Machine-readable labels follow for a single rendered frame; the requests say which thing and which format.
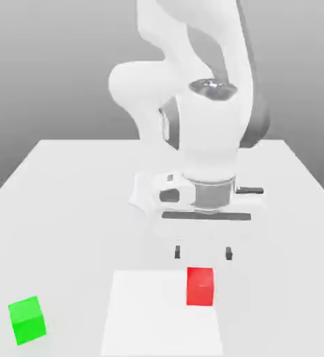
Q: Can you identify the small green cube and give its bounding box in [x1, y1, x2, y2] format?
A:
[8, 295, 47, 347]

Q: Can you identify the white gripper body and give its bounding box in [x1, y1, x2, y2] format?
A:
[159, 203, 265, 241]

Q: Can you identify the small red cube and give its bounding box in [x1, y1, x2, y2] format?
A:
[186, 266, 215, 307]

